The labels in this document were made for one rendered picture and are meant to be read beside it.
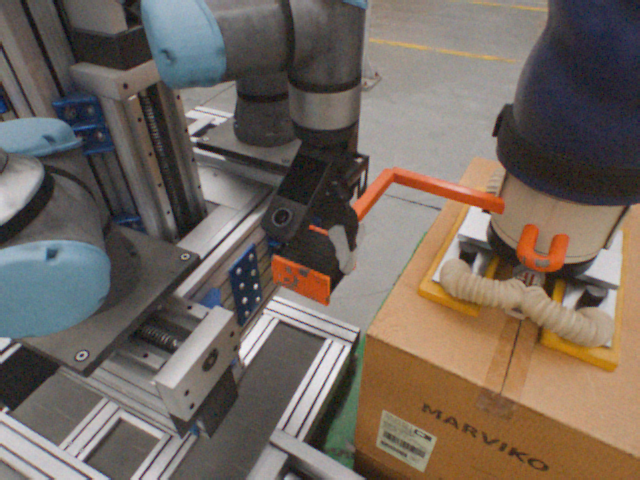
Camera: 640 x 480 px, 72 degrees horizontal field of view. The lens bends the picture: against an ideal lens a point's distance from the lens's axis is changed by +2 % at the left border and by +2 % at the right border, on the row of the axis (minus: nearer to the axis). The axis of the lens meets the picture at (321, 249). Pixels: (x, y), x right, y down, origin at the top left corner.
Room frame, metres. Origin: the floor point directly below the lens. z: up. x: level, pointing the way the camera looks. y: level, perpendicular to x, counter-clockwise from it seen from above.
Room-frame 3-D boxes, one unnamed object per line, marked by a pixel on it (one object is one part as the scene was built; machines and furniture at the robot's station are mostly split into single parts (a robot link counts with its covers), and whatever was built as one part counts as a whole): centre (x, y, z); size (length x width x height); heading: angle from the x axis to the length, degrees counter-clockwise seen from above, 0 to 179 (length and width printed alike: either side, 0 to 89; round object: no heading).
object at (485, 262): (0.60, -0.28, 0.97); 0.34 x 0.10 x 0.05; 150
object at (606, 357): (0.50, -0.45, 0.97); 0.34 x 0.10 x 0.05; 150
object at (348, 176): (0.45, -0.01, 1.21); 0.09 x 0.08 x 0.12; 150
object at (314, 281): (0.42, 0.01, 1.08); 0.09 x 0.08 x 0.05; 60
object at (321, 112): (0.44, 0.00, 1.29); 0.08 x 0.08 x 0.05
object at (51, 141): (0.42, 0.33, 1.20); 0.13 x 0.12 x 0.14; 26
